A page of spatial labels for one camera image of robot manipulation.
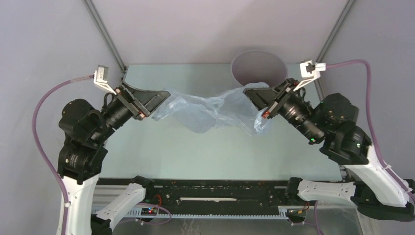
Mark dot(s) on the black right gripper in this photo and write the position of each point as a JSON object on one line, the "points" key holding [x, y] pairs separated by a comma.
{"points": [[264, 97]]}

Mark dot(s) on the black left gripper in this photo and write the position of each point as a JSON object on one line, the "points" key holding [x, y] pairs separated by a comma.
{"points": [[149, 100]]}

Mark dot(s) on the light blue plastic trash bag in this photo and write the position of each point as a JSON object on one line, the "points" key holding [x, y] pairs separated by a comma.
{"points": [[230, 108]]}

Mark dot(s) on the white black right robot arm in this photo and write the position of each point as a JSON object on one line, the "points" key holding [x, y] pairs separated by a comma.
{"points": [[332, 124]]}

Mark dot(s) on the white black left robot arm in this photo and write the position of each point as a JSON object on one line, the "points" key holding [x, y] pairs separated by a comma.
{"points": [[80, 160]]}

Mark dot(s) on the grey plastic trash bin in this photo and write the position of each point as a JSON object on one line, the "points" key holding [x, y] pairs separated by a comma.
{"points": [[258, 66]]}

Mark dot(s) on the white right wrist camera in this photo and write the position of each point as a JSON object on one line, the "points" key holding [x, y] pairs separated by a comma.
{"points": [[310, 71]]}

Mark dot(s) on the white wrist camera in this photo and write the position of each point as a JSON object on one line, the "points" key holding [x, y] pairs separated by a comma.
{"points": [[100, 79], [310, 71]]}

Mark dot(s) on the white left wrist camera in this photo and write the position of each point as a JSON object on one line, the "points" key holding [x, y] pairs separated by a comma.
{"points": [[100, 79]]}

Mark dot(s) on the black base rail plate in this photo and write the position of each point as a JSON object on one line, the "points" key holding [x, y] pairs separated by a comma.
{"points": [[234, 197]]}

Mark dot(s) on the left corner aluminium post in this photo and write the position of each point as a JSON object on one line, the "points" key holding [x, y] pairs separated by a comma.
{"points": [[100, 25]]}

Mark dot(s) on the corner aluminium post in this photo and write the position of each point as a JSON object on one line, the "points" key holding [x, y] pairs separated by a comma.
{"points": [[338, 25], [100, 25]]}

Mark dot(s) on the white slotted cable duct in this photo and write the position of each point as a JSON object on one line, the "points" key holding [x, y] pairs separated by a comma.
{"points": [[137, 212]]}

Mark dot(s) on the right corner aluminium post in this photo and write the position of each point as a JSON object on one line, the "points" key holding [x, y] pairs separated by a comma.
{"points": [[338, 25]]}

